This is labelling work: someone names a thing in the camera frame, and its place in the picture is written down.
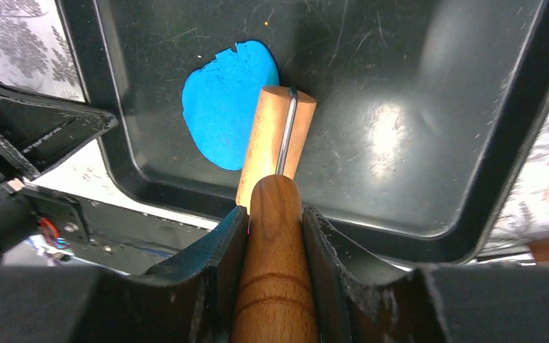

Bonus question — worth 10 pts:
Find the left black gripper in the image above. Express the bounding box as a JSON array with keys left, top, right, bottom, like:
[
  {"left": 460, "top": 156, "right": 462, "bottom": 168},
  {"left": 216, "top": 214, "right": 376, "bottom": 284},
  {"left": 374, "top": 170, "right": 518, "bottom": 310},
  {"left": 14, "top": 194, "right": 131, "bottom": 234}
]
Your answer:
[{"left": 0, "top": 84, "right": 117, "bottom": 182}]

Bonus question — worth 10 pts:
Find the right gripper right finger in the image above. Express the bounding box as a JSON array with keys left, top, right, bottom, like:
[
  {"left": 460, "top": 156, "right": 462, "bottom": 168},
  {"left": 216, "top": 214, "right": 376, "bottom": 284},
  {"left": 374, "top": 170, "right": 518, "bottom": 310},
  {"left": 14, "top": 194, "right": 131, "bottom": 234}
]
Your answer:
[{"left": 302, "top": 207, "right": 549, "bottom": 342}]

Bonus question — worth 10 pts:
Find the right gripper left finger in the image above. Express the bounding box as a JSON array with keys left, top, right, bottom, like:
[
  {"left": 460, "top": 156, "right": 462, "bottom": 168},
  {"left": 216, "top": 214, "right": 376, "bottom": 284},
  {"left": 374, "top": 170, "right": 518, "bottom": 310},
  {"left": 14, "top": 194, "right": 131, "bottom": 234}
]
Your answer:
[{"left": 0, "top": 207, "right": 249, "bottom": 342}]

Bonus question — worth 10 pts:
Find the wooden dough roller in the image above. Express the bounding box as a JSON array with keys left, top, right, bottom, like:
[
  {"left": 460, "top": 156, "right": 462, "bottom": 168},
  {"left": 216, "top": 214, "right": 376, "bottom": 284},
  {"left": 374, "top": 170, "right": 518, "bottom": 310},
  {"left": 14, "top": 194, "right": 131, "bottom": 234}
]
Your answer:
[{"left": 229, "top": 86, "right": 320, "bottom": 342}]

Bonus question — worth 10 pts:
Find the blue dough piece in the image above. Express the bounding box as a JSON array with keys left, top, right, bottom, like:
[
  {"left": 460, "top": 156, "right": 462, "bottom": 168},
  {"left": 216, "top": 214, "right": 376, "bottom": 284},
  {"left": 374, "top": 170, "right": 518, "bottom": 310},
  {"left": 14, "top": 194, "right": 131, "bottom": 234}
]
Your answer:
[{"left": 181, "top": 40, "right": 280, "bottom": 171}]

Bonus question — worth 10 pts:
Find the black plastic tray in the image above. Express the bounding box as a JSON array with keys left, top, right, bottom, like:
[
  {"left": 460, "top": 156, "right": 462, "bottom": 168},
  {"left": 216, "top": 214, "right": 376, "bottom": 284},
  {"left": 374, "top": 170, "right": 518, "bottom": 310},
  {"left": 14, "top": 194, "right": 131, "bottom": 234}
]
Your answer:
[{"left": 58, "top": 1, "right": 549, "bottom": 263}]

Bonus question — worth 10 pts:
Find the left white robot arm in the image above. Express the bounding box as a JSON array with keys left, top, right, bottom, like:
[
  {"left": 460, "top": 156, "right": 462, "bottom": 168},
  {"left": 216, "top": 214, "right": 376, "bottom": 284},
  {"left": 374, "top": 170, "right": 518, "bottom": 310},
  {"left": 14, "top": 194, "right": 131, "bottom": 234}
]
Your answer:
[{"left": 0, "top": 84, "right": 117, "bottom": 258}]

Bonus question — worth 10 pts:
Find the floral tablecloth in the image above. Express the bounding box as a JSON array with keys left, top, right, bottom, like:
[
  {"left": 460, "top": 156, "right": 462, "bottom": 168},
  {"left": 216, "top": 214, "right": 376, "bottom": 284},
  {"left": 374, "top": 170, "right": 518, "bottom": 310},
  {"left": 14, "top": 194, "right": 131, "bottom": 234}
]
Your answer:
[{"left": 0, "top": 1, "right": 549, "bottom": 257}]

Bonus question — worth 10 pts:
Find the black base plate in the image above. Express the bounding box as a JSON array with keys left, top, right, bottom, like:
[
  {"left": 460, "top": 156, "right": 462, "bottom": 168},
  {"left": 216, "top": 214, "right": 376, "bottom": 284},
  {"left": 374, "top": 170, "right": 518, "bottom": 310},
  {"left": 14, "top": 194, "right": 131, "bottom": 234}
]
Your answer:
[{"left": 20, "top": 186, "right": 209, "bottom": 274}]

